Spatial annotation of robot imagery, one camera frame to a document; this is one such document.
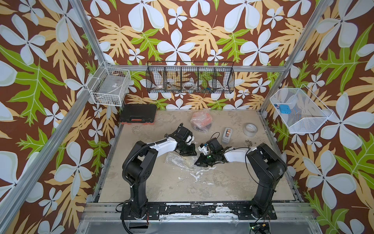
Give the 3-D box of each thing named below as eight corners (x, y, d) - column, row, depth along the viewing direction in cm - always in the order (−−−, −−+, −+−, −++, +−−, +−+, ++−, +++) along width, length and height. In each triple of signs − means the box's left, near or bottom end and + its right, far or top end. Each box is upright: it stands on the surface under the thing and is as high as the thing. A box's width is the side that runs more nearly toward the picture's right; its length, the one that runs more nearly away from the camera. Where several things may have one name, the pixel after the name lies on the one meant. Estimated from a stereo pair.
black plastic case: (118, 125, 113) (115, 120, 108) (124, 108, 125) (122, 103, 120) (154, 125, 113) (153, 120, 108) (157, 108, 125) (156, 103, 120)
